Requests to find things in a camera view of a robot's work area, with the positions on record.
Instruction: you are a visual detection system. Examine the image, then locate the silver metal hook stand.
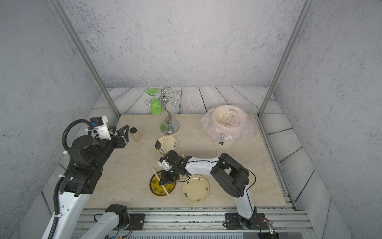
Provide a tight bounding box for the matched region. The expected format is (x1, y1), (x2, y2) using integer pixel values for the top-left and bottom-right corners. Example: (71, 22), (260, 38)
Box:
(158, 87), (183, 135)

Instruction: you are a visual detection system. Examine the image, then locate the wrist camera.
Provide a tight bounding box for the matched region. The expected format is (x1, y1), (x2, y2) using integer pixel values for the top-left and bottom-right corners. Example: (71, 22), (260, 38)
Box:
(158, 157), (171, 171)
(86, 116), (111, 140)

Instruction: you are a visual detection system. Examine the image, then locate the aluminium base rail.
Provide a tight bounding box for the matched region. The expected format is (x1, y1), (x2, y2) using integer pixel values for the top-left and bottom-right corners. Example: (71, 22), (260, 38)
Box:
(73, 209), (317, 239)

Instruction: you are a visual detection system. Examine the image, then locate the green plastic spoon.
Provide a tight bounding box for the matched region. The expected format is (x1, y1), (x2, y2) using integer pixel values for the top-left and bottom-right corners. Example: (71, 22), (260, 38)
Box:
(145, 88), (163, 115)

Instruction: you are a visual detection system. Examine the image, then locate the white bucket with pink bag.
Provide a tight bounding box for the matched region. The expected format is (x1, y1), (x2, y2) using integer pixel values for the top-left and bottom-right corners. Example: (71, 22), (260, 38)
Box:
(201, 105), (255, 149)

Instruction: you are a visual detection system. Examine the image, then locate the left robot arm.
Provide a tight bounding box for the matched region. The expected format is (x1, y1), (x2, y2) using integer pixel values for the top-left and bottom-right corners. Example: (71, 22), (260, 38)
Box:
(43, 119), (129, 239)

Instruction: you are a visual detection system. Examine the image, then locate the aluminium frame post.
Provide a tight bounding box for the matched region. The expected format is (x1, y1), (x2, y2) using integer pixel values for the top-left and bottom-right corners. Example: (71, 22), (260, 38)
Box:
(49, 0), (121, 118)
(258, 0), (314, 118)

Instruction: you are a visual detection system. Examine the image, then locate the small bottle with black cap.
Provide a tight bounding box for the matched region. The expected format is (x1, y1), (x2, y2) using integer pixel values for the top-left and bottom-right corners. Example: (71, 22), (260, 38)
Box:
(129, 127), (142, 142)

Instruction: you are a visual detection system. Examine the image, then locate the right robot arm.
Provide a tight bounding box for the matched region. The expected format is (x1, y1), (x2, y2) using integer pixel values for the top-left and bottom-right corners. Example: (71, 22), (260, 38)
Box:
(158, 150), (257, 230)

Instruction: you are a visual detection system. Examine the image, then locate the left aluminium frame post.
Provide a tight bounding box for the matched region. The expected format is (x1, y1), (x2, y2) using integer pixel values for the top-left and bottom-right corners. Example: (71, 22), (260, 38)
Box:
(49, 0), (121, 118)

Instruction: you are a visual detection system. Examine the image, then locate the right aluminium frame post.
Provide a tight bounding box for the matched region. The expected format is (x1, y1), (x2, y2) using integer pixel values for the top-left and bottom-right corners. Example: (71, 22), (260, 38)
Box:
(258, 0), (314, 118)

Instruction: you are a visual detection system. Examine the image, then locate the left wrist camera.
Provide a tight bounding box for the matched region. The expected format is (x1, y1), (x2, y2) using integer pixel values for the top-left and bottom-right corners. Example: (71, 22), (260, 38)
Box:
(86, 116), (111, 140)

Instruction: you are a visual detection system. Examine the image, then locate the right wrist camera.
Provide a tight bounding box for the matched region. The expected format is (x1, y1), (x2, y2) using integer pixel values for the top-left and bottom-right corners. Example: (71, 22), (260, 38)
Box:
(158, 157), (171, 171)

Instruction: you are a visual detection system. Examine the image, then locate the cream floral plate front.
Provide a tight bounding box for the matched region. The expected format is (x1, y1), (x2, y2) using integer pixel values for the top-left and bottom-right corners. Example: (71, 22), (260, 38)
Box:
(182, 175), (210, 203)

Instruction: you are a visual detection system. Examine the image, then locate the cream plate with black spot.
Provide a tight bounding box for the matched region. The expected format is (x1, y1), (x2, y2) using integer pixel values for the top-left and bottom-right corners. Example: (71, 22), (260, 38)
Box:
(155, 135), (178, 155)

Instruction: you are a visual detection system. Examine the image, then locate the yellow patterned plate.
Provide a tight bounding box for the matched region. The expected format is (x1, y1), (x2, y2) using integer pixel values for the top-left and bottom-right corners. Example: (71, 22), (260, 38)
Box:
(149, 171), (176, 196)

